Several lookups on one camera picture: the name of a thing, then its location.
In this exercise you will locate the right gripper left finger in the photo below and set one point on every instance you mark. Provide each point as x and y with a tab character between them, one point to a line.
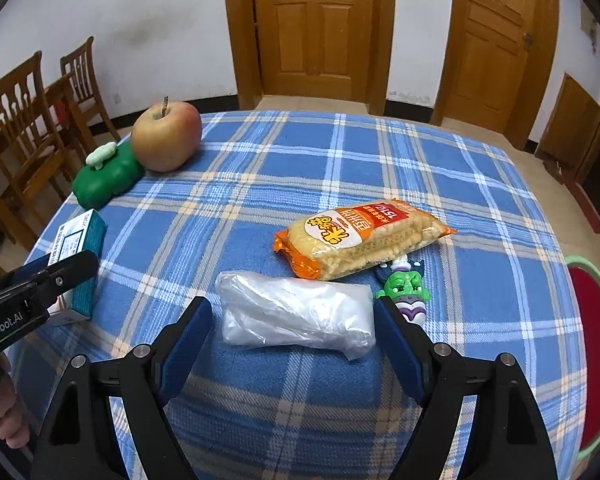
78	439

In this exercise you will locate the white teal medicine box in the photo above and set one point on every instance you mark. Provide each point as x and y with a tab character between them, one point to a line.
75	251

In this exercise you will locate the clear plastic bag roll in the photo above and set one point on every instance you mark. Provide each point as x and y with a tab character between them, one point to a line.
259	312

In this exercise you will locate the person's left hand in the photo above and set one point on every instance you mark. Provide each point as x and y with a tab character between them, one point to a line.
14	429

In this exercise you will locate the red basin green rim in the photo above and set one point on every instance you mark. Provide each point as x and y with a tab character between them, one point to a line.
585	279

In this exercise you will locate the green toy pepper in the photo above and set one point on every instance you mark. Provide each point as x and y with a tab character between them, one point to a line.
110	171

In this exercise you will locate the wooden chair near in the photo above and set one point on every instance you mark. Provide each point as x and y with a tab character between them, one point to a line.
41	133

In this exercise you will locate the wooden chair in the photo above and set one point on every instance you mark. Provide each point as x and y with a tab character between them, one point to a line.
79	65
41	133

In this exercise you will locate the green white toy figure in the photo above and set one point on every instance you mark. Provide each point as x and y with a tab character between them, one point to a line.
401	281

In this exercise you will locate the red yellow apple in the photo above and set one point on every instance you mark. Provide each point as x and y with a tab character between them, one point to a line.
166	135

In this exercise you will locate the wooden chair far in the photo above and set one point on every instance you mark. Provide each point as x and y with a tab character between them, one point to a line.
79	65

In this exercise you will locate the orange snack packet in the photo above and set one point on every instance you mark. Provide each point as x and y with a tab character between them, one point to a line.
342	241

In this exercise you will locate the blue plaid tablecloth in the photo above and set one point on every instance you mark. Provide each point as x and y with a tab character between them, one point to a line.
498	284

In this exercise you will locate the left wooden door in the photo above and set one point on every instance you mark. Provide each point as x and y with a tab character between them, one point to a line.
328	49

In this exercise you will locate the right wooden door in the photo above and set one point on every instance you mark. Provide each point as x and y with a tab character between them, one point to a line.
497	63

